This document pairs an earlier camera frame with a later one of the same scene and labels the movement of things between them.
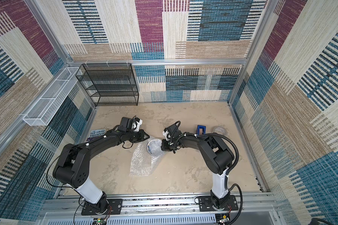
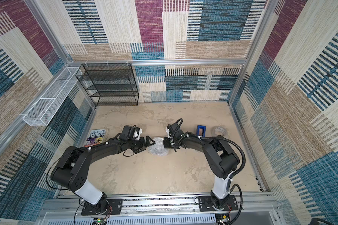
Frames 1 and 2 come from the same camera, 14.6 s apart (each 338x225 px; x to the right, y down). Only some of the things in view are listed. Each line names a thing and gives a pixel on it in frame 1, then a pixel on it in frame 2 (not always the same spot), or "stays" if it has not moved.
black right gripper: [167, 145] stays
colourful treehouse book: [96, 132] stays
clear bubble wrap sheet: [143, 164] → [158, 148]
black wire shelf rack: [109, 83] stays
